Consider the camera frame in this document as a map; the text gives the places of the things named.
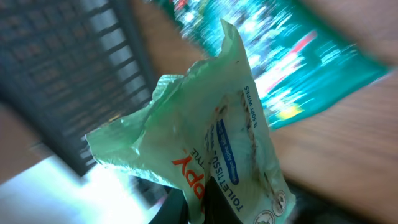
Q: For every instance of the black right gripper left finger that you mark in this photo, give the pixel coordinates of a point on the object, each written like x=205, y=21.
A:
x=174, y=210

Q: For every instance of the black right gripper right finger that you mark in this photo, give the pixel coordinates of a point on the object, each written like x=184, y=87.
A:
x=217, y=208

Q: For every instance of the white teal tissue packet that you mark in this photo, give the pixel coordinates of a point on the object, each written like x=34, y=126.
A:
x=207, y=123

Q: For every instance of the green 3M gloves packet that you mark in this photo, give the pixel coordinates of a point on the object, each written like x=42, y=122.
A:
x=300, y=65

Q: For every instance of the grey plastic mesh basket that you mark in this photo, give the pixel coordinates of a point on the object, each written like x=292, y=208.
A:
x=70, y=66

